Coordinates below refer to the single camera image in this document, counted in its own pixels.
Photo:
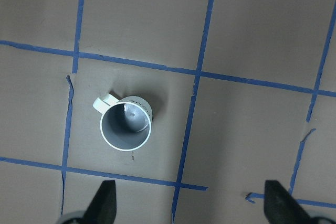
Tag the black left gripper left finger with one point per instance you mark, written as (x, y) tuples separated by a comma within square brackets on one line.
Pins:
[(102, 208)]

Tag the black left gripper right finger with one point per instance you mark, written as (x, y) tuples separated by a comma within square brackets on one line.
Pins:
[(280, 206)]

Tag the white mug grey inside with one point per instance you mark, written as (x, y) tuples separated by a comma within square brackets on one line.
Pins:
[(125, 124)]

